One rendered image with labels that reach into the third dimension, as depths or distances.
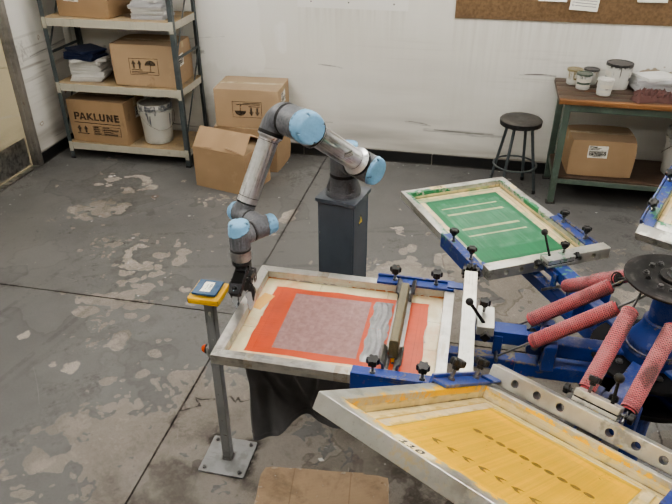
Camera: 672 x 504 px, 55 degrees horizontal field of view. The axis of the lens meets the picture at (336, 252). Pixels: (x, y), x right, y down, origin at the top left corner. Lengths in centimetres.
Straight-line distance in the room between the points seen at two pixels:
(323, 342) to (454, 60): 391
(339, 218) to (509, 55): 337
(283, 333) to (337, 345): 21
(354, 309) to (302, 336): 25
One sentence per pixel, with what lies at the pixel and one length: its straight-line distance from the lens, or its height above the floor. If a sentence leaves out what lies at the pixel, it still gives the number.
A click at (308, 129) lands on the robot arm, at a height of 163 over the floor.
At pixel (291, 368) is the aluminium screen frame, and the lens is 218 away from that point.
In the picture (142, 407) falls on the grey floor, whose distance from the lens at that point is 359.
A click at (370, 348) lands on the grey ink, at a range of 230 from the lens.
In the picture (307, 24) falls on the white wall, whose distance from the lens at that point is 598.
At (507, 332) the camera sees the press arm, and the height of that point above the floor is 104.
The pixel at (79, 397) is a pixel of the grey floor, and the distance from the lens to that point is 375.
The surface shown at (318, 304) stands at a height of 96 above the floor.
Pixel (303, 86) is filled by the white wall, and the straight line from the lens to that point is 612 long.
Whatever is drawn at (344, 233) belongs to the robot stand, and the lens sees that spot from 278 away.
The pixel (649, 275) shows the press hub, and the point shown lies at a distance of 223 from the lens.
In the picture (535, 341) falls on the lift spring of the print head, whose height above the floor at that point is 106.
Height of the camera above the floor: 241
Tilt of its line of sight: 31 degrees down
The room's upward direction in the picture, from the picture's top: straight up
